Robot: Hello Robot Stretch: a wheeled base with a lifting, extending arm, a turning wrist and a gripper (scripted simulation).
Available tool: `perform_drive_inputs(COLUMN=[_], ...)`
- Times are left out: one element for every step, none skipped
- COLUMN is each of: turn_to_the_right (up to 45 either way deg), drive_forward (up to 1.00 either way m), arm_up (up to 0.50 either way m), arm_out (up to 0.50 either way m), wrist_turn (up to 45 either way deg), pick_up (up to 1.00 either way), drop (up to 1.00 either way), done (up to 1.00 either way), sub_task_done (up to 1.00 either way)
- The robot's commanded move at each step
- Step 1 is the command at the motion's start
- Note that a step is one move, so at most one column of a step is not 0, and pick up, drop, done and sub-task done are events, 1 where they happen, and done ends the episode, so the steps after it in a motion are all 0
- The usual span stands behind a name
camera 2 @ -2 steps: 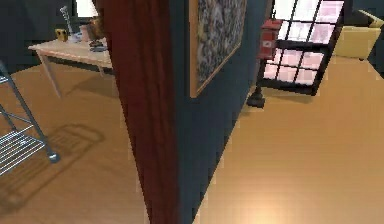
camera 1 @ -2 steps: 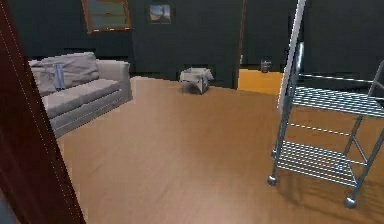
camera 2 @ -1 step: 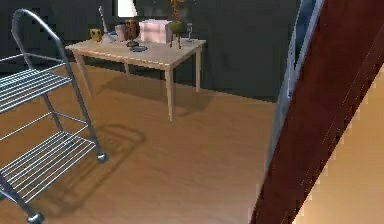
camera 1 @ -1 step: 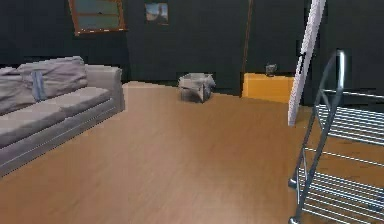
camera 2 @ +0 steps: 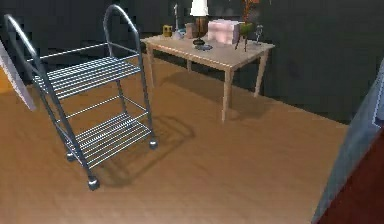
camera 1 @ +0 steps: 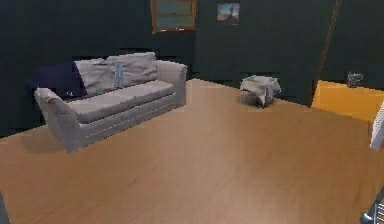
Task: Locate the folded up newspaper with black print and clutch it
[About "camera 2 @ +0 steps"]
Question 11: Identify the light wooden table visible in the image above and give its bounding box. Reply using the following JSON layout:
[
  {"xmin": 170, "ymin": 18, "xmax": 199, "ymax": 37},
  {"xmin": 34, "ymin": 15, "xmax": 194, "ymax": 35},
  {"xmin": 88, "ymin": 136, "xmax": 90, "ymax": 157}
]
[{"xmin": 140, "ymin": 34, "xmax": 276, "ymax": 123}]

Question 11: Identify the brown cylinder pot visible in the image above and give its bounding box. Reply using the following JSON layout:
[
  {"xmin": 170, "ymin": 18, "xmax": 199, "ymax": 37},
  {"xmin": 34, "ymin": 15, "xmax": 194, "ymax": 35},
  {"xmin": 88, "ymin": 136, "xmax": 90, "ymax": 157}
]
[{"xmin": 185, "ymin": 22, "xmax": 198, "ymax": 40}]

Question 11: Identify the pink box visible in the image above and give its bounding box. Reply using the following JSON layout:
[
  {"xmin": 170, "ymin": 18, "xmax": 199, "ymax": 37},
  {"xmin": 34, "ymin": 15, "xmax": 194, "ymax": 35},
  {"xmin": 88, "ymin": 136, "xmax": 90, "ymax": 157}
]
[{"xmin": 207, "ymin": 19, "xmax": 245, "ymax": 46}]

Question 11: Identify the white shade table lamp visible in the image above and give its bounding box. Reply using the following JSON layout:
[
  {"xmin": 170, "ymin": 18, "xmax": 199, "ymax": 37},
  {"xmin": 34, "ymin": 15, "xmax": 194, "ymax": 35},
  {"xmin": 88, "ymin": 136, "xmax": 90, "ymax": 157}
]
[{"xmin": 189, "ymin": 0, "xmax": 210, "ymax": 47}]

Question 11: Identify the pale slim bottle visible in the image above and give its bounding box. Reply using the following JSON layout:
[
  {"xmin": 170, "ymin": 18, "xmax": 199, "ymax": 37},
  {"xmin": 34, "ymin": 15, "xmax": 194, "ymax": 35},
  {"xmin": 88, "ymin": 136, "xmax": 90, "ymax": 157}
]
[{"xmin": 171, "ymin": 3, "xmax": 184, "ymax": 40}]

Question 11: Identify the green pot house plant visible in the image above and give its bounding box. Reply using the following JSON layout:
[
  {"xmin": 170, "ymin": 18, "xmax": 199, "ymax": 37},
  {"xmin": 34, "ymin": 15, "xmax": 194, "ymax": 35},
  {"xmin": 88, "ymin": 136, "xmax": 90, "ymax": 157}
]
[{"xmin": 234, "ymin": 0, "xmax": 260, "ymax": 53}]

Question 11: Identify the small grey metal stand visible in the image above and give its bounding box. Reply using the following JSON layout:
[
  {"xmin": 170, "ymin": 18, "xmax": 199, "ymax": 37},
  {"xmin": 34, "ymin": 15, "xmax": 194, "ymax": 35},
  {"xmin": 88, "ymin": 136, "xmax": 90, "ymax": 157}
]
[{"xmin": 253, "ymin": 24, "xmax": 265, "ymax": 46}]

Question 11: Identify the white flat board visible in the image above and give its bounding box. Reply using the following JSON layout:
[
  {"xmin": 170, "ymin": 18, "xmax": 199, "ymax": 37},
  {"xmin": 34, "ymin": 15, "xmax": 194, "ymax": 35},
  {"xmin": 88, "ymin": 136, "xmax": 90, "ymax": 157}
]
[{"xmin": 0, "ymin": 39, "xmax": 37, "ymax": 112}]

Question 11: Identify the grey metal wire trolley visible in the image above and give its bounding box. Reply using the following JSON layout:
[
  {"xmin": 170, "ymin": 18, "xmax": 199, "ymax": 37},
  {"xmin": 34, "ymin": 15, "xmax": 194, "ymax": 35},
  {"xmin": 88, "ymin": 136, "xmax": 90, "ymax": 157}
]
[{"xmin": 3, "ymin": 3, "xmax": 159, "ymax": 192}]

